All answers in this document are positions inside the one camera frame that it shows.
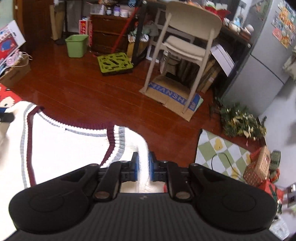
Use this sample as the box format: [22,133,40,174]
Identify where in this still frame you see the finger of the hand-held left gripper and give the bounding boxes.
[0,107,15,123]

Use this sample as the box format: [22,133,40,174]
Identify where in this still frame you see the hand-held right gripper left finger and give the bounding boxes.
[60,152,140,202]

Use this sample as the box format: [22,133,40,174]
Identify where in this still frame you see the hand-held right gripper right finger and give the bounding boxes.
[149,152,223,202]

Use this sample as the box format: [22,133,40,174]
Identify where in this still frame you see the white knit vest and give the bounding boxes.
[0,101,167,234]

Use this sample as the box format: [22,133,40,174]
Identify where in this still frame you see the red patterned blanket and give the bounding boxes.
[0,83,18,109]

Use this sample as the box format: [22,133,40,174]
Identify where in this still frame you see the brown cardboard box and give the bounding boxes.
[0,54,32,88]

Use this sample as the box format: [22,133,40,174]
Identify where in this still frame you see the pink headphones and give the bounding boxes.
[5,51,24,67]

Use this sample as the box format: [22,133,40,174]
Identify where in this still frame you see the green checkered rug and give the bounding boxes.
[195,129,253,181]

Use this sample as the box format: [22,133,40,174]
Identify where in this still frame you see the flattened cardboard box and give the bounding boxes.
[138,75,204,122]

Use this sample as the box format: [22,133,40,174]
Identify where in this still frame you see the red and blue printed box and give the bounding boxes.
[0,20,26,68]

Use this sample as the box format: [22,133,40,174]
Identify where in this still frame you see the christmas wreath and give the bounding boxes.
[209,97,268,141]

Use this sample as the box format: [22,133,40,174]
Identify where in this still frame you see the green waste bin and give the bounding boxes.
[64,34,90,58]

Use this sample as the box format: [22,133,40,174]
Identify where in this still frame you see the red dotted gift box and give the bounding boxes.
[242,160,269,188]

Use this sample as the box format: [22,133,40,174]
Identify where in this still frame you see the small beige step stool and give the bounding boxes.
[161,52,184,78]

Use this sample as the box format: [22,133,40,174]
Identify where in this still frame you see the lime green lattice stool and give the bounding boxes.
[97,52,134,77]

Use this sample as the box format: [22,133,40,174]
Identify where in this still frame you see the folded cardboard boxes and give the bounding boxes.
[178,58,223,94]

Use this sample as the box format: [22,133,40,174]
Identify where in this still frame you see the leaning cardboard sheets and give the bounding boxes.
[49,4,67,41]

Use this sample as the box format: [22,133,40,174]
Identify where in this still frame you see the red and white carton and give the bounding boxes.
[79,19,93,48]

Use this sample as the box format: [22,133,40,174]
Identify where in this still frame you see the large red gift box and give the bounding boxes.
[257,179,285,215]

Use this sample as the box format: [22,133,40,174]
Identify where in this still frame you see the green gift box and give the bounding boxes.
[269,150,282,172]

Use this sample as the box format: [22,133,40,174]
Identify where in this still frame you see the black desk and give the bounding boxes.
[132,0,253,66]

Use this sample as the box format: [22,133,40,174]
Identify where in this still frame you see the white cardboard box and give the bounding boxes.
[210,44,236,77]

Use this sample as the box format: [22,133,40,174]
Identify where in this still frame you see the wooden drawer cabinet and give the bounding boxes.
[90,13,139,55]

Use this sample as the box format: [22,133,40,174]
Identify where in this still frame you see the red broom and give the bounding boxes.
[110,5,142,54]

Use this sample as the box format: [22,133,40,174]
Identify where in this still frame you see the grey refrigerator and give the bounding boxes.
[221,0,296,117]

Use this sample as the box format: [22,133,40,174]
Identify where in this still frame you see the beige chair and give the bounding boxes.
[143,1,223,114]

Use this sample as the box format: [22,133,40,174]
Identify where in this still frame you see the beige tote bag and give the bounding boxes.
[282,44,296,81]

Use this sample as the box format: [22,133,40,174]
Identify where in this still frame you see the group of fridge magnets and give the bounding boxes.
[271,5,296,49]

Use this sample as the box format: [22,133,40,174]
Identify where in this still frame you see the black cable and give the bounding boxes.
[210,151,241,179]

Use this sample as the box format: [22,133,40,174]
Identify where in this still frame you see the wall socket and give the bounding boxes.
[286,183,296,208]

